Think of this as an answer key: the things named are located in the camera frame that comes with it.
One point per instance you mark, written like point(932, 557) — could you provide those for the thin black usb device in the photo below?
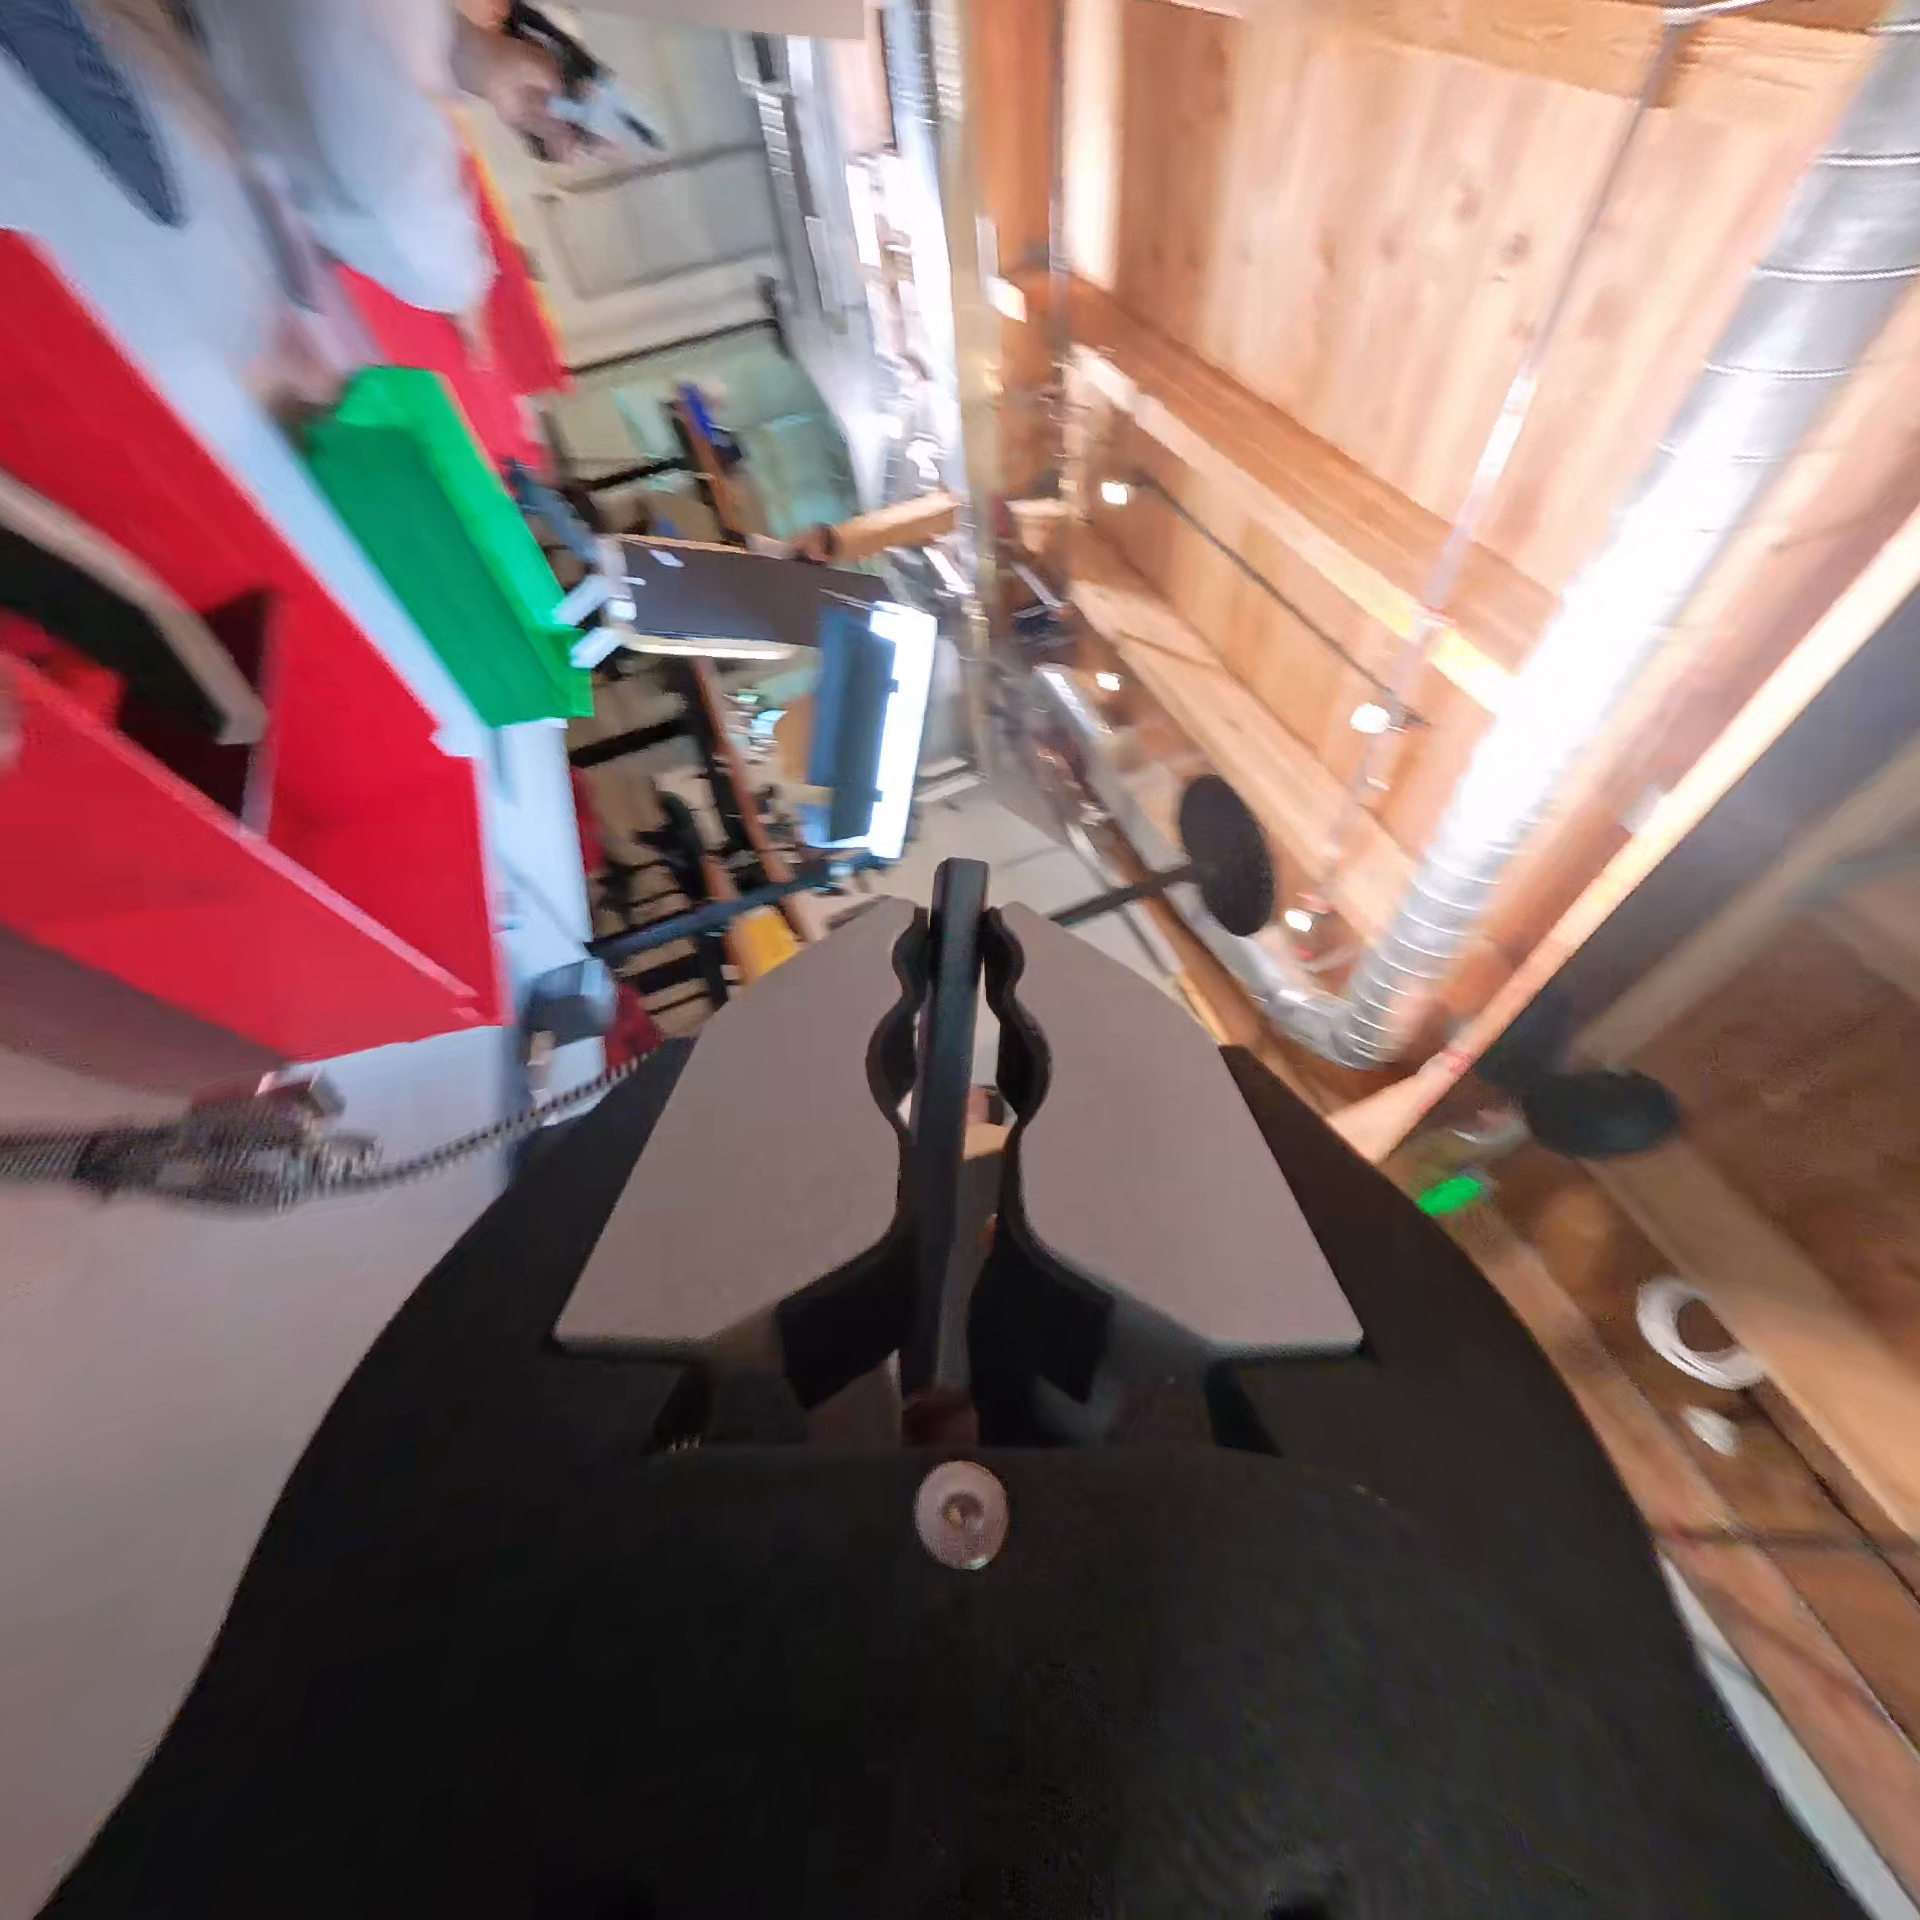
point(949, 1141)

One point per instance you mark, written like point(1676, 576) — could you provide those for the black round lamp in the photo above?
point(1599, 1114)

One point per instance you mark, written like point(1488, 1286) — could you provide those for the green indicator light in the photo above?
point(1451, 1196)

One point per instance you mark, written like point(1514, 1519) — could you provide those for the black disc on stand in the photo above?
point(1224, 855)

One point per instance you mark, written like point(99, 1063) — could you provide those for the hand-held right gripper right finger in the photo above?
point(1170, 1184)

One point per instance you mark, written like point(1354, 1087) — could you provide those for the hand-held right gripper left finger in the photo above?
point(733, 1172)

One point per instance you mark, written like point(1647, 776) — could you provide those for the red plastic bin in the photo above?
point(509, 329)
point(360, 810)

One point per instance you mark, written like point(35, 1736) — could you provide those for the green plastic bin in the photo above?
point(435, 541)

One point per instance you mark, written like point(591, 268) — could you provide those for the silver duct pipe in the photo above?
point(1723, 452)

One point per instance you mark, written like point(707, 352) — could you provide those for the white light panel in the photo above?
point(901, 721)

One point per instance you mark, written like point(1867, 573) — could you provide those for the dark brown board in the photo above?
point(751, 593)

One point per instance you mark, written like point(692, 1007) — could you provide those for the dark blue panel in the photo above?
point(90, 90)

